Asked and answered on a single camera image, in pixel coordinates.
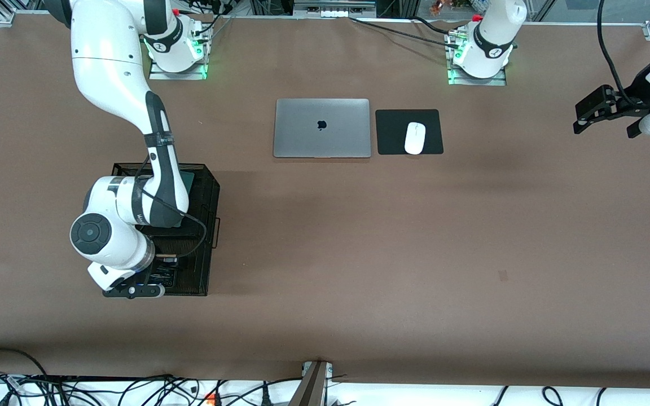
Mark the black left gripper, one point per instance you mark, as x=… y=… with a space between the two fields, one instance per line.
x=635 y=99

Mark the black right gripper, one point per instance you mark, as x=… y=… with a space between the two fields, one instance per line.
x=162 y=273

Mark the green phone round camera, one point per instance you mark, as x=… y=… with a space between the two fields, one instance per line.
x=188 y=180

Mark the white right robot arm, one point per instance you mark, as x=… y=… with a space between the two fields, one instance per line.
x=110 y=56

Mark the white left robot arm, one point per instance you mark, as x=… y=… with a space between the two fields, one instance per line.
x=488 y=45

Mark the white computer mouse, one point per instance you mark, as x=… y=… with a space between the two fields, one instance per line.
x=415 y=138

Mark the black mouse pad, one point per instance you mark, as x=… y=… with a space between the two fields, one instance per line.
x=392 y=135

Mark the silver closed laptop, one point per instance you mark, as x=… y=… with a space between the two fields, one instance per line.
x=302 y=129

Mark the white power strip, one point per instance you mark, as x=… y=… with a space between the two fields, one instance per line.
x=333 y=11

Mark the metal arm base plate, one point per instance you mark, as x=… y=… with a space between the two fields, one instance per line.
x=158 y=75
x=497 y=82

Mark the aluminium camera post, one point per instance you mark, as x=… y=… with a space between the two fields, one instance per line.
x=311 y=389

